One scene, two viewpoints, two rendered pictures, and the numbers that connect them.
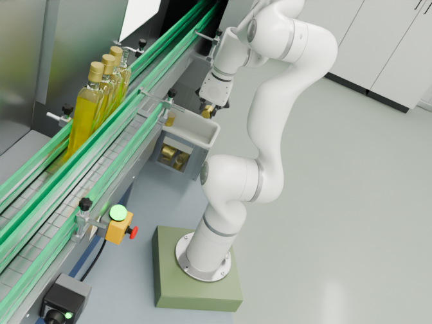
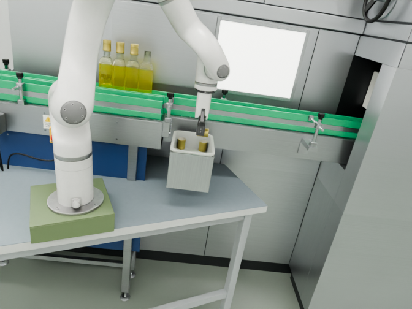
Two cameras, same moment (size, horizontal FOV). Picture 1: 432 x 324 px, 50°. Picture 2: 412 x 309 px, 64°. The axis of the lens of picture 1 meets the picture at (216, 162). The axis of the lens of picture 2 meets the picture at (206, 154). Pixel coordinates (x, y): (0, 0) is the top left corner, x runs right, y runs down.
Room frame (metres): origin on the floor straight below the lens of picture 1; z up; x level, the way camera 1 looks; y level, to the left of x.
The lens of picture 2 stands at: (1.39, -1.11, 1.51)
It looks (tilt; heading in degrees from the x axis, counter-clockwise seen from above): 24 degrees down; 85
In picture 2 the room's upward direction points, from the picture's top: 9 degrees clockwise
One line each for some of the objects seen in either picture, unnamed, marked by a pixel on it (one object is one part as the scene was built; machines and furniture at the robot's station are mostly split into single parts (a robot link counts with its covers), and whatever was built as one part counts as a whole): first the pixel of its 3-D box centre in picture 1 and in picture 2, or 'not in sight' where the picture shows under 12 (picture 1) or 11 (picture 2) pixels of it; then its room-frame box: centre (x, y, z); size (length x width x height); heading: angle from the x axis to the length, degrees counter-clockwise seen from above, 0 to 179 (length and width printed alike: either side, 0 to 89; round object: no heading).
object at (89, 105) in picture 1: (86, 118); (106, 80); (1.02, 0.38, 1.16); 0.06 x 0.06 x 0.21; 0
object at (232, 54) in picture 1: (233, 50); (209, 63); (1.45, 0.10, 1.34); 0.09 x 0.08 x 0.13; 115
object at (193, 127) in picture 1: (185, 132); (192, 150); (1.43, 0.15, 0.97); 0.22 x 0.17 x 0.09; 90
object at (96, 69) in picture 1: (96, 72); (106, 45); (1.02, 0.38, 1.31); 0.04 x 0.04 x 0.04
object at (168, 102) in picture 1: (161, 102); (169, 105); (1.32, 0.25, 1.12); 0.17 x 0.03 x 0.12; 90
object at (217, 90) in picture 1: (217, 85); (203, 102); (1.45, 0.10, 1.19); 0.10 x 0.07 x 0.11; 88
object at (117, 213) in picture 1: (118, 212); not in sight; (0.89, 0.19, 1.01); 0.05 x 0.05 x 0.03
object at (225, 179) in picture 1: (225, 192); (70, 116); (1.02, -0.06, 1.13); 0.19 x 0.12 x 0.24; 114
